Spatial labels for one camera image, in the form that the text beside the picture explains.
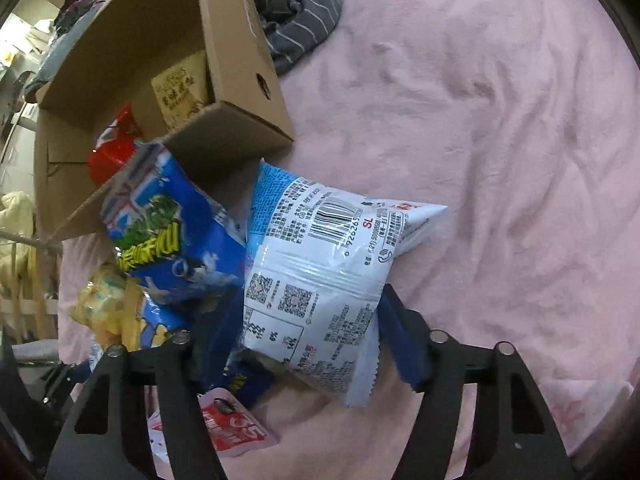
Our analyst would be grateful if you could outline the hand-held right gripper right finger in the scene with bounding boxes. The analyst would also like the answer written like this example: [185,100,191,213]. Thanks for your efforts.
[377,284,573,480]

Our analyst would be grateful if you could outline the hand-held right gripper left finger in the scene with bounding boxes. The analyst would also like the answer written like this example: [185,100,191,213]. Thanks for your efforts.
[45,292,247,480]

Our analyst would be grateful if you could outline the dark blue yellow snack bag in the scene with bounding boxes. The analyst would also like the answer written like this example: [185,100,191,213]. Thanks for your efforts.
[135,285,276,411]

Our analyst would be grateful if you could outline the light blue white snack bag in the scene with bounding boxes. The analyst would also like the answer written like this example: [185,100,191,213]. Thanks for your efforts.
[240,160,448,408]

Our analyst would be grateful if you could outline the yellow clear snack bag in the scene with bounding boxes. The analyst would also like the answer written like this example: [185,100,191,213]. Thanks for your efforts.
[69,262,151,353]

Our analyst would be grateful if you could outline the blue green print snack bag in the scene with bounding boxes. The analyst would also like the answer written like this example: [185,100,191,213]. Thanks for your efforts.
[100,142,248,306]

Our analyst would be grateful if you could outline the red snack bag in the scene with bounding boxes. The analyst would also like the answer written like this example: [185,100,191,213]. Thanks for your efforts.
[86,102,146,188]

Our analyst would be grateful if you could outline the brown cardboard box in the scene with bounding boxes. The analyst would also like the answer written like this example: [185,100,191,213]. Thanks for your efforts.
[32,0,296,243]

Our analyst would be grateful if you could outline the pink red flat packet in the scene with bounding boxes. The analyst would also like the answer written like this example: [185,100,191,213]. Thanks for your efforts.
[147,387,278,463]

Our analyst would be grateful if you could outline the wooden railing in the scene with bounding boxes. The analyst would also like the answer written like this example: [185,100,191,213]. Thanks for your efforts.
[0,232,63,341]

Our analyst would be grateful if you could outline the grey chair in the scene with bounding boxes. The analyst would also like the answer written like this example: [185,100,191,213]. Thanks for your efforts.
[10,337,61,363]

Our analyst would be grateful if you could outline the white pink printed cloth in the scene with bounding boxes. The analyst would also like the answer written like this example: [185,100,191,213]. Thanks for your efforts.
[550,377,636,456]

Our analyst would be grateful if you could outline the pink blanket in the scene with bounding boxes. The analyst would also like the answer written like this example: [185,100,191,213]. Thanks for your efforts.
[57,0,640,480]

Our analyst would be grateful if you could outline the pale yellow garment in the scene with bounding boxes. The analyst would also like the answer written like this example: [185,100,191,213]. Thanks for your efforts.
[0,191,38,301]

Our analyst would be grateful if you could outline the beige printed paper sheet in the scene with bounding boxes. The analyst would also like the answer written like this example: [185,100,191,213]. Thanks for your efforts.
[151,51,211,128]

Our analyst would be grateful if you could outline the grey blue garment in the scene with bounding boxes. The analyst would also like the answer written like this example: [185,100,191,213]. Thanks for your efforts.
[22,5,108,103]

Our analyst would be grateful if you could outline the grey striped cloth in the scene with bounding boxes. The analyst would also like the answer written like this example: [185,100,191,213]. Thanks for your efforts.
[235,0,345,77]

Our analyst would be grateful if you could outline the pile of dark clothes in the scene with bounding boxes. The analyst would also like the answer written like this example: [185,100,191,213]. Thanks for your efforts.
[52,0,108,31]

